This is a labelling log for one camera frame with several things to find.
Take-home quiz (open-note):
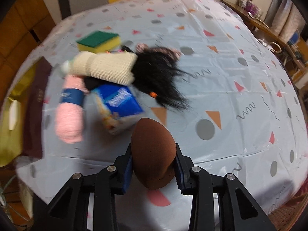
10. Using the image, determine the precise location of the pink towel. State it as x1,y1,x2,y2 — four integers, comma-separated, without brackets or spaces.
55,74,89,144

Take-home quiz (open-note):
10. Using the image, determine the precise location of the wooden side table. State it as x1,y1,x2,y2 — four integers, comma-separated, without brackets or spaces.
220,0,307,82

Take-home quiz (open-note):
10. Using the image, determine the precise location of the patterned white tablecloth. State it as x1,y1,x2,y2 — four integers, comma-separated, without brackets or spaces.
1,0,307,213

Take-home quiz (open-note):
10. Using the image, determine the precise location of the pink patterned scrunchie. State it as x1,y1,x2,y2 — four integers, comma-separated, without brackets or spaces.
135,43,182,60

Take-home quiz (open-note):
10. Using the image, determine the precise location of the black hair wig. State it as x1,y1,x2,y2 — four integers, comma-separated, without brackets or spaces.
84,46,188,110

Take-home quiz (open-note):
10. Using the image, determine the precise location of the beige knit cloth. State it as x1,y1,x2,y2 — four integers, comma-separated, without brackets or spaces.
68,51,137,85

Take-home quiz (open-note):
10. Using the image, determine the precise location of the patterned curtain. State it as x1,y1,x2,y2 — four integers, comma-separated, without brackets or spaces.
264,0,305,43

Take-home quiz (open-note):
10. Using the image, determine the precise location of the brown egg-shaped makeup sponge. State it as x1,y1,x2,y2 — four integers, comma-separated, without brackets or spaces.
131,118,177,190

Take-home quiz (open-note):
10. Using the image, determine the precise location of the blue tissue pack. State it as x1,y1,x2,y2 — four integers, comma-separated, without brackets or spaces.
94,84,144,135

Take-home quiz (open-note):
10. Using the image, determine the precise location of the green and yellow sponge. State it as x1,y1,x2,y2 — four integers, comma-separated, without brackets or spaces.
77,31,121,54

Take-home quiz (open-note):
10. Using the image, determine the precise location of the wooden wardrobe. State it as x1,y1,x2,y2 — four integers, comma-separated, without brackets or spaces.
1,0,55,103

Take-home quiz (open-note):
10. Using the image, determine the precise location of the green powder puff jar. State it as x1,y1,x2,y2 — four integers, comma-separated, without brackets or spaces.
60,60,70,76

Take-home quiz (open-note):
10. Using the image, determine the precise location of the purple jar on table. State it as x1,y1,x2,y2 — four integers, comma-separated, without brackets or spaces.
246,1,258,15

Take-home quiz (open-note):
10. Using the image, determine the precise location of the gold tray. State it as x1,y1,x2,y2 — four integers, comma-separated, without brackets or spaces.
1,57,52,167

